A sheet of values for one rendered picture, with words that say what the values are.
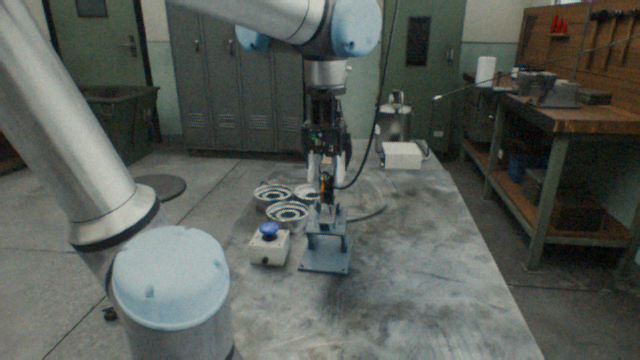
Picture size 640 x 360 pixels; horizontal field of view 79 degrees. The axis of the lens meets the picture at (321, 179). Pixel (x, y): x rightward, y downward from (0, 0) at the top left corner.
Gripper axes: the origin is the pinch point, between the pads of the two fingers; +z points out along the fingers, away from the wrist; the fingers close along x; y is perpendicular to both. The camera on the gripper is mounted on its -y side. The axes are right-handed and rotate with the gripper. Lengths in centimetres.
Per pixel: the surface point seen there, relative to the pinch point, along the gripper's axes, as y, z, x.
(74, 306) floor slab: -59, 96, -132
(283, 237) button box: 1.4, 11.7, -9.0
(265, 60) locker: -283, -2, -102
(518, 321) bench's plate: 14.1, 16.2, 34.8
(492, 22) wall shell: -343, -35, 102
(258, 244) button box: 5.0, 11.7, -13.3
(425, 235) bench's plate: -12.8, 16.1, 21.6
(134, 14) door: -325, -42, -253
